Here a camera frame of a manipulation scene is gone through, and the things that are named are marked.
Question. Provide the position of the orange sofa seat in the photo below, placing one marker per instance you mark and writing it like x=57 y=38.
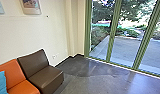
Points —
x=12 y=78

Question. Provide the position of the white wall outlet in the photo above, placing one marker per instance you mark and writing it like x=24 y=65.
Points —
x=54 y=56

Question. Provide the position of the brown sofa seat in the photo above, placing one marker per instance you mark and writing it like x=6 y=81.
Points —
x=41 y=71

